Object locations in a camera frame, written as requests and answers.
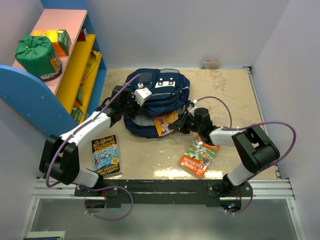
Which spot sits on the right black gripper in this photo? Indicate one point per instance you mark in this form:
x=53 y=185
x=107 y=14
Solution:
x=178 y=125

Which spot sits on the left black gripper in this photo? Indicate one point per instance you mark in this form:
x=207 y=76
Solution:
x=138 y=108

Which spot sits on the Roald Dahl Charlie book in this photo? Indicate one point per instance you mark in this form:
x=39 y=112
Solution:
x=162 y=123

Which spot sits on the navy blue school backpack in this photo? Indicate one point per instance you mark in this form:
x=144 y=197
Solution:
x=170 y=93

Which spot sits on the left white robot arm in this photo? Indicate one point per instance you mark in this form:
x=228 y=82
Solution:
x=60 y=156

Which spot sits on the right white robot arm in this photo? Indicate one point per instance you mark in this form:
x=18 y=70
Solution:
x=255 y=149

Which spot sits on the yellow snack bag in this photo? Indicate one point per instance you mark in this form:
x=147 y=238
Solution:
x=90 y=65

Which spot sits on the orange 78-storey treehouse book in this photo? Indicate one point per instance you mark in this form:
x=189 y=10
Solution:
x=198 y=157

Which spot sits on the green box on lower shelf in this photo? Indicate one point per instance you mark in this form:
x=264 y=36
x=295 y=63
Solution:
x=79 y=100

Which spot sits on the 169-storey treehouse book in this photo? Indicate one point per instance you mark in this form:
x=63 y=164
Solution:
x=105 y=156

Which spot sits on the blue pink yellow shelf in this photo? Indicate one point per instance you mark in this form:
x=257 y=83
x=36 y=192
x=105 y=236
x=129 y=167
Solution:
x=58 y=96

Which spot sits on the small box on yellow shelf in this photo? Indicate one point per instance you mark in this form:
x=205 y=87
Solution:
x=83 y=35

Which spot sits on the yellow green carton box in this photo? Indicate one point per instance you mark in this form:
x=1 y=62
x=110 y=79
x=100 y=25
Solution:
x=59 y=38

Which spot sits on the green wrapped round package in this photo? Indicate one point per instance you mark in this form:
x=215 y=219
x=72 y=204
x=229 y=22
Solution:
x=38 y=57

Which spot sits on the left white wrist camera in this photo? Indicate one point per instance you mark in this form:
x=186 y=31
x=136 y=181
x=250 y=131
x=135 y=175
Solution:
x=142 y=94

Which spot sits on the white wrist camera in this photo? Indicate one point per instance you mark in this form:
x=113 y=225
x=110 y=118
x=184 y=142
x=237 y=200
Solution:
x=142 y=94
x=193 y=105

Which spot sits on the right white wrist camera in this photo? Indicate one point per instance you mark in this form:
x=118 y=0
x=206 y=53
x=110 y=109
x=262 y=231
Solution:
x=193 y=105

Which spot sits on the small box at back wall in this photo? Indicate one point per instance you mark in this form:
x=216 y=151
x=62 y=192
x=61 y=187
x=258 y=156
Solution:
x=209 y=64

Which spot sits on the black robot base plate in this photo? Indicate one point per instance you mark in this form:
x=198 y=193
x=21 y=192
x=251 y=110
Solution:
x=165 y=192

